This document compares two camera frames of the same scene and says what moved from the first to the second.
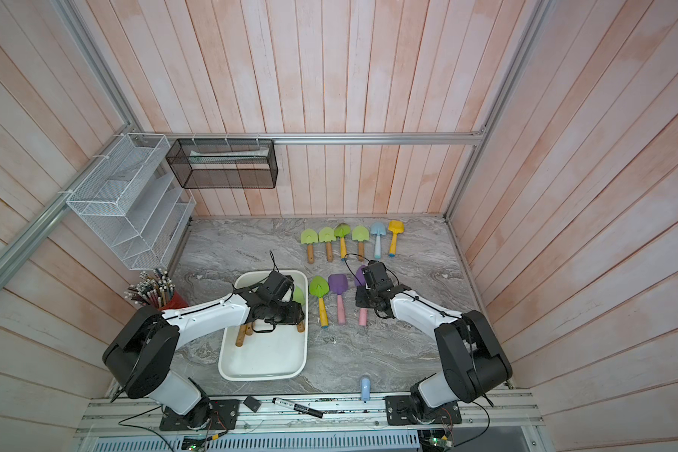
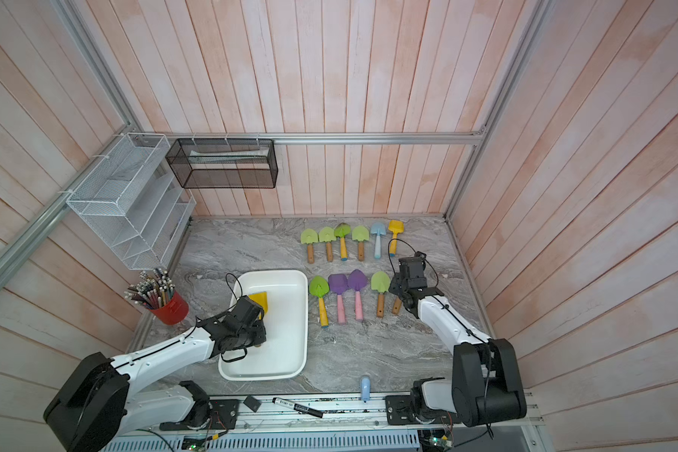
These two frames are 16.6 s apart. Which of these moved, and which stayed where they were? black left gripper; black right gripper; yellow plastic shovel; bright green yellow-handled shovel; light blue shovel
Moved: black left gripper; black right gripper
Stayed: bright green yellow-handled shovel; yellow plastic shovel; light blue shovel
